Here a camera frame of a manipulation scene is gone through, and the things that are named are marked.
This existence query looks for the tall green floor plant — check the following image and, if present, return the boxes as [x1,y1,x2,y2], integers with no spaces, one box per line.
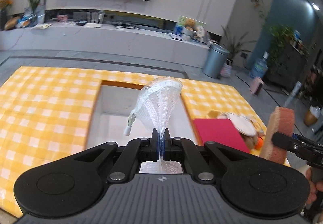
[220,26,256,63]

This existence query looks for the orange open storage box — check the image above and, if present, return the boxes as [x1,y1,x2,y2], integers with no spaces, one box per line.
[86,77,198,148]

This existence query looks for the golden pot with white bag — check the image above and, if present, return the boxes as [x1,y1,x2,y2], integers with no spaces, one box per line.
[304,106,321,127]

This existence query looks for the pink orange sponge block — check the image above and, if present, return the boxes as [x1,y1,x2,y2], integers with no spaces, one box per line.
[259,107,295,165]

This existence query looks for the teddy bear toy on bench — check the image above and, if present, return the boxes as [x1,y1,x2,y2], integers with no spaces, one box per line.
[183,18,196,36]

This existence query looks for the grey metal trash bin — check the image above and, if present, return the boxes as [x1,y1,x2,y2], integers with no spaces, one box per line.
[202,44,229,79]

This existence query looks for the yellow checkered tablecloth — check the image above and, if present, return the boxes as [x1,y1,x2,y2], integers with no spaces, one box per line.
[0,66,291,218]

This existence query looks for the white mesh net bag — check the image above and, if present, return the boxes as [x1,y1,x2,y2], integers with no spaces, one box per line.
[124,77,183,174]

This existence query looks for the pink small heater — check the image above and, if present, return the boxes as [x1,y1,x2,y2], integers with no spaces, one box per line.
[249,77,264,95]

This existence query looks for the blue water jug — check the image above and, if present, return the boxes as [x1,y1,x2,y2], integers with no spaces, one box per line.
[249,52,269,79]

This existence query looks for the person's right hand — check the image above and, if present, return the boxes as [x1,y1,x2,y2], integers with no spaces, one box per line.
[305,168,317,205]

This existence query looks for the white marble tv bench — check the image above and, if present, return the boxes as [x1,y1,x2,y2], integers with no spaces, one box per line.
[1,23,209,68]

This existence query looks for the dried flowers in dark vase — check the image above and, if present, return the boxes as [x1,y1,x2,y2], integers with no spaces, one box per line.
[0,0,13,31]

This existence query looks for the green potted plant in vase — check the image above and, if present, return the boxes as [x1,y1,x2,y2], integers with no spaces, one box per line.
[21,0,53,28]

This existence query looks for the brown plush toy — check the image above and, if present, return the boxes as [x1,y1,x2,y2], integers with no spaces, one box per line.
[207,109,266,150]

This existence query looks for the white wifi router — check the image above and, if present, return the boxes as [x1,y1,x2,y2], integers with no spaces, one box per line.
[85,12,105,28]

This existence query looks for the woven pastel basket bag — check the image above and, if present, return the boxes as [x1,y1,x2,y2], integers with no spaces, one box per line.
[220,59,232,78]

